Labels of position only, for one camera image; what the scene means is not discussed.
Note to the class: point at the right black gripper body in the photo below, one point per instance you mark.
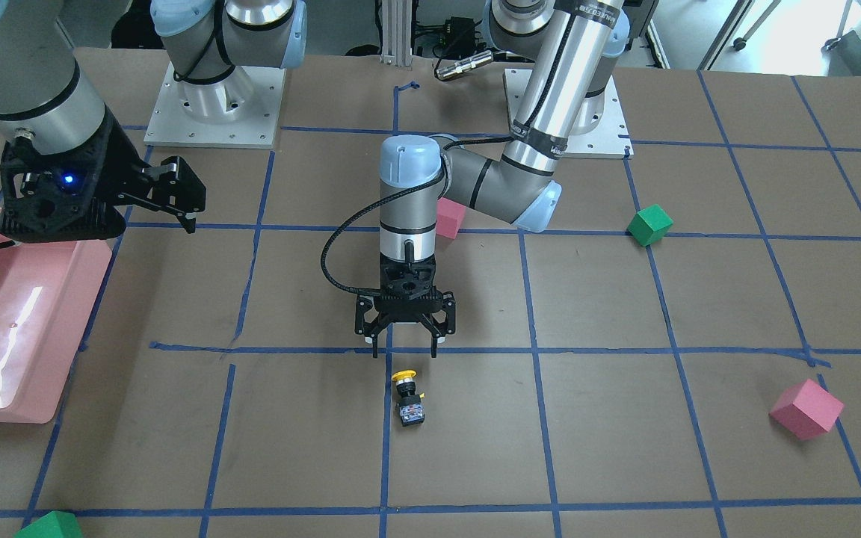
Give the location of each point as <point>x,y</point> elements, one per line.
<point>118,166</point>

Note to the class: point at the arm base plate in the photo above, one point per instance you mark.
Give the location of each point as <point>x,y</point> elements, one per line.
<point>240,112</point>
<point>600,128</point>

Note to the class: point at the green cube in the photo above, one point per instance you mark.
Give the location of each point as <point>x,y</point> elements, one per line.
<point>649,225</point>

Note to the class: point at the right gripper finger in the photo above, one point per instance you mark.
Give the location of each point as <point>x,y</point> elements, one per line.
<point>187,220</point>

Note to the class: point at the green cube near right arm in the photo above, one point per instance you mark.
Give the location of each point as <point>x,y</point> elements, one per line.
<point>54,524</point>

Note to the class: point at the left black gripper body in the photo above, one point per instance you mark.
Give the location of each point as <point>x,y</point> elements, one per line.
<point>368,310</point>

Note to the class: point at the yellow push button switch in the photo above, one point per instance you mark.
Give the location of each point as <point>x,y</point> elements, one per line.
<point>409,405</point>

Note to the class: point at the black electronics box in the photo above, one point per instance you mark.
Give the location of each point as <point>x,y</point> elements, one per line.
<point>458,38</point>

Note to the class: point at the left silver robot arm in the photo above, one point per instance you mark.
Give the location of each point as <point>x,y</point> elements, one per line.
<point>572,44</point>

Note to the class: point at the aluminium profile post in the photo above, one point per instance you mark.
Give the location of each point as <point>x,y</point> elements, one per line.
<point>396,33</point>

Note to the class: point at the silver cylindrical connector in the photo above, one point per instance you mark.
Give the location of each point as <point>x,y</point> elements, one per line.
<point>463,66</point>

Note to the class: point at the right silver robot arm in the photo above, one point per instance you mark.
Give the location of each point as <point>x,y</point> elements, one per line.
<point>47,96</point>

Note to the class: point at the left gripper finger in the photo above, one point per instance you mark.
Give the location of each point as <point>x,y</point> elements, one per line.
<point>437,329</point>
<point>373,328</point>

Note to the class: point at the pink cube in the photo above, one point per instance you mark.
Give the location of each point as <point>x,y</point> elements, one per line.
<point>449,218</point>
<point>807,410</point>

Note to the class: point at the pink plastic bin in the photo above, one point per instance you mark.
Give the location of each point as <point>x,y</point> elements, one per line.
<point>47,292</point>

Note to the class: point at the pink cube centre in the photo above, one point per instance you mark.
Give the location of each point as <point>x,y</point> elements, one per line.
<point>449,218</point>

